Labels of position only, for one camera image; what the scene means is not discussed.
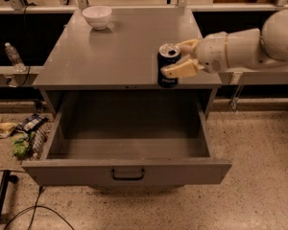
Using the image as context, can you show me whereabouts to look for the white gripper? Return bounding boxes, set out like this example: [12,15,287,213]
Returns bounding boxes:
[160,32,228,79]

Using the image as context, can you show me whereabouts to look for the blue pepsi can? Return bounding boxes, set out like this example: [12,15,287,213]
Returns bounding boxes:
[157,43,181,88]

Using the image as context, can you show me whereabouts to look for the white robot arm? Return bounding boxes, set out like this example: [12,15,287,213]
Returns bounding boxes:
[160,10,288,79]

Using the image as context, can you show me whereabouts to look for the grey open top drawer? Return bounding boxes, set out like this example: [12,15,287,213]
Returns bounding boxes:
[23,92,231,187]

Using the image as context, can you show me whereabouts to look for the grey metal cabinet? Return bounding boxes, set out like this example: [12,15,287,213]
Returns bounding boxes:
[34,8,221,120]

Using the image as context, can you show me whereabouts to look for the white ceramic bowl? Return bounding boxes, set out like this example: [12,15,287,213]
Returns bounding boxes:
[82,6,112,30]

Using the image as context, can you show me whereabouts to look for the blue snack bag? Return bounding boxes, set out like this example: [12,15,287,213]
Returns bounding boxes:
[16,113,48,132]

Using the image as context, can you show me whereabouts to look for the checkered snack bag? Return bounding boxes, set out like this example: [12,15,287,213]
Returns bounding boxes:
[31,123,52,160]

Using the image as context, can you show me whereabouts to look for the clear plastic water bottle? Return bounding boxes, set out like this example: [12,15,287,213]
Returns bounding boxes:
[5,42,26,73]

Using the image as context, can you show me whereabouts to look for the green snack bag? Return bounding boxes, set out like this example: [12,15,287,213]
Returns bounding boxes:
[12,132,35,159]

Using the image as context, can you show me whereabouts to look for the yellow snack bag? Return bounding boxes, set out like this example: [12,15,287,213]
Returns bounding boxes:
[0,122,16,139]

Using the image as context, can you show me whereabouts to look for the black metal stand leg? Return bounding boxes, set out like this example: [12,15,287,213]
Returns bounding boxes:
[0,170,11,218]

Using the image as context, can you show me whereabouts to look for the black drawer handle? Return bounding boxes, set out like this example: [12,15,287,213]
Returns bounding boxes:
[111,169,145,181]

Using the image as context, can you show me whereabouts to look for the black floor cable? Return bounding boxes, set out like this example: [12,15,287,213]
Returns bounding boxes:
[2,185,76,230]

